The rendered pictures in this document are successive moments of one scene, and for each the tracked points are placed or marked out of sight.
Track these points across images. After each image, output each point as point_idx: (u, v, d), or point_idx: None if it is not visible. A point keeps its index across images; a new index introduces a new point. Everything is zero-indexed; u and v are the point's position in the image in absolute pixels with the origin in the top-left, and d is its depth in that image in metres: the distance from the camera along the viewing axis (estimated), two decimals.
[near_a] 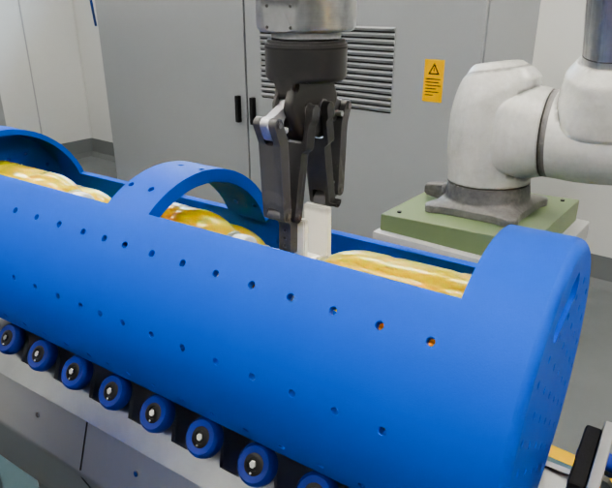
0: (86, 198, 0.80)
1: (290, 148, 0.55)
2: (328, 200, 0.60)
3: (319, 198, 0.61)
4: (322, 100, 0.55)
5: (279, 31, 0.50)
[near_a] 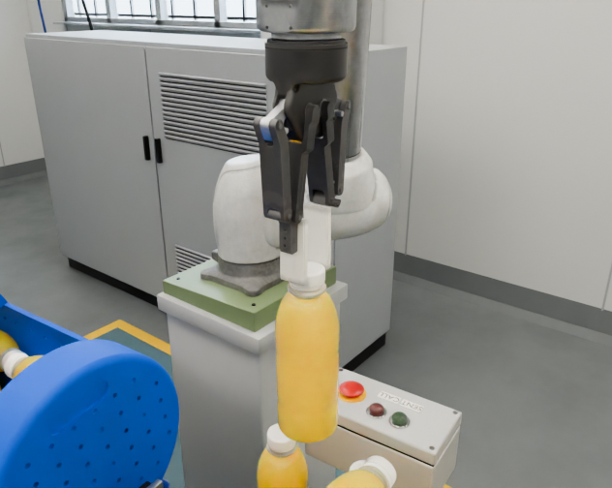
0: None
1: (290, 148, 0.55)
2: (328, 200, 0.60)
3: (319, 198, 0.61)
4: (322, 100, 0.55)
5: (279, 31, 0.49)
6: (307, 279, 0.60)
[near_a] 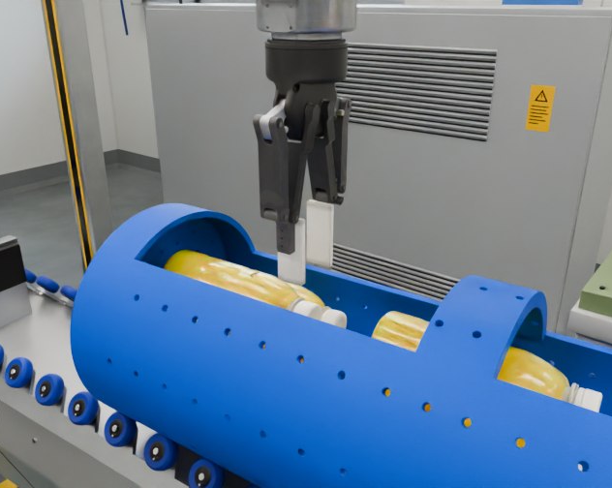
0: (315, 310, 0.64)
1: (290, 148, 0.55)
2: (331, 198, 0.61)
3: (321, 196, 0.61)
4: (322, 100, 0.55)
5: (280, 31, 0.50)
6: None
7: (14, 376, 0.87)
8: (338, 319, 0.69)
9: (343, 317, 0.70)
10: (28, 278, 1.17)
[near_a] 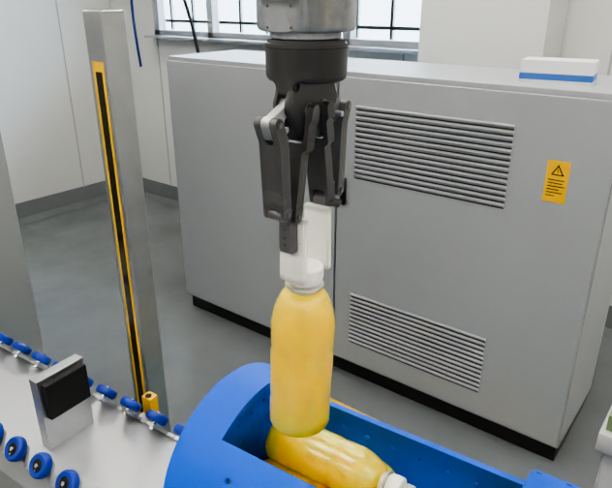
0: None
1: (290, 148, 0.55)
2: (328, 200, 0.60)
3: (319, 198, 0.61)
4: (322, 100, 0.55)
5: (280, 31, 0.50)
6: None
7: None
8: (401, 485, 0.77)
9: (404, 481, 0.78)
10: None
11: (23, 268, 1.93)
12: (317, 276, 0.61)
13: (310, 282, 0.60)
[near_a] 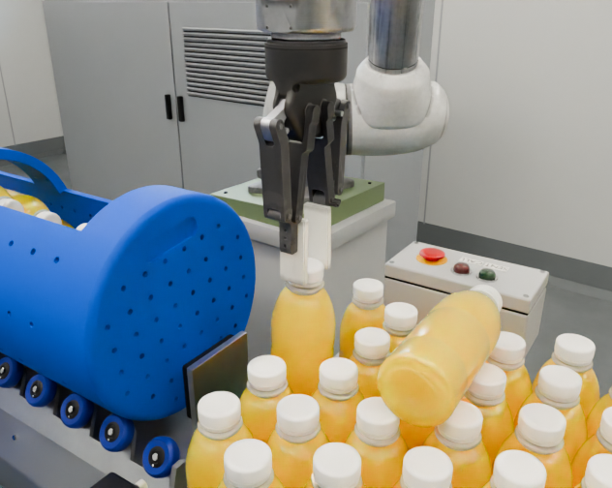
0: None
1: (290, 148, 0.55)
2: (328, 200, 0.60)
3: (319, 198, 0.61)
4: (322, 100, 0.55)
5: (279, 31, 0.49)
6: (404, 320, 0.68)
7: None
8: None
9: None
10: None
11: None
12: (317, 276, 0.61)
13: (310, 282, 0.60)
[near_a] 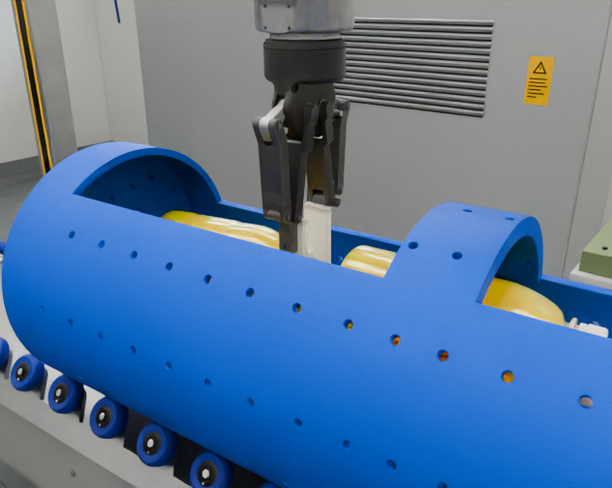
0: None
1: (290, 148, 0.55)
2: (328, 200, 0.60)
3: (319, 198, 0.61)
4: (321, 100, 0.55)
5: (278, 31, 0.49)
6: None
7: None
8: (307, 257, 0.61)
9: (313, 256, 0.62)
10: None
11: None
12: None
13: None
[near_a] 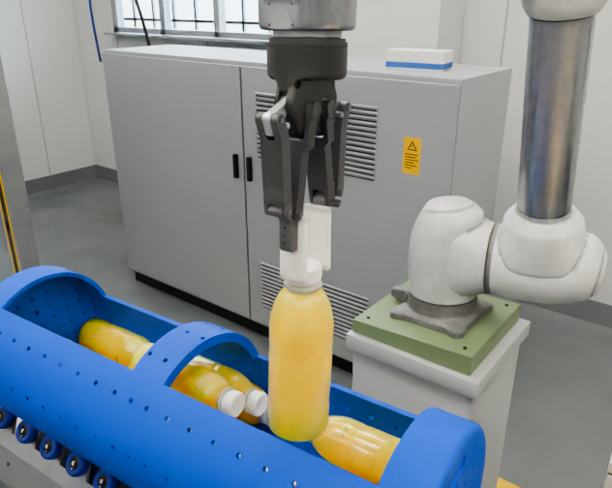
0: None
1: (291, 145, 0.55)
2: (328, 200, 0.61)
3: (319, 199, 0.61)
4: (323, 99, 0.56)
5: (281, 28, 0.51)
6: None
7: None
8: None
9: None
10: None
11: None
12: None
13: None
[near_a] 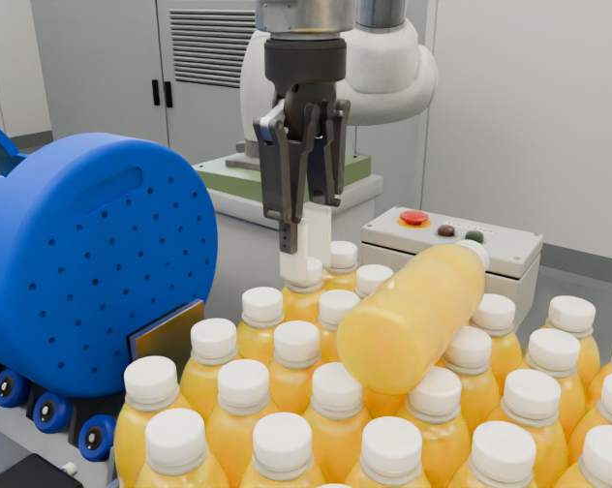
0: (255, 290, 0.57)
1: (290, 148, 0.55)
2: (328, 200, 0.60)
3: (319, 198, 0.61)
4: (321, 100, 0.55)
5: (278, 31, 0.50)
6: (377, 283, 0.60)
7: None
8: None
9: None
10: None
11: None
12: (274, 308, 0.55)
13: (266, 315, 0.55)
